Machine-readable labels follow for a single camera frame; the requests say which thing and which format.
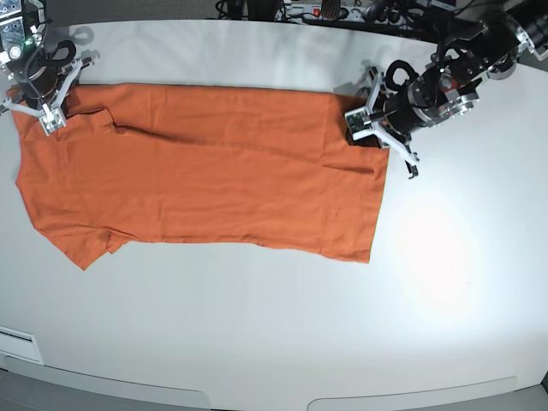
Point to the white label plate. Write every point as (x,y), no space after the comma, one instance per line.
(20,345)

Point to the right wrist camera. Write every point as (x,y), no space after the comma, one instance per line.
(52,121)

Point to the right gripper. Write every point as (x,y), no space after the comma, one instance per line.
(45,80)

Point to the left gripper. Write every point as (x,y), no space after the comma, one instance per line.
(391,111)

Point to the white power strip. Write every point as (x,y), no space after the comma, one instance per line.
(352,11)

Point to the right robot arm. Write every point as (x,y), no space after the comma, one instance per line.
(24,29)

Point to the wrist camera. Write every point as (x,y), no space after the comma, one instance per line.
(359,123)
(52,121)

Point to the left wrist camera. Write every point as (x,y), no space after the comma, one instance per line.
(359,123)

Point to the orange T-shirt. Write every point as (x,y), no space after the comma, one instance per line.
(201,164)

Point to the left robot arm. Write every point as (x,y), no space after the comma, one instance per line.
(488,48)

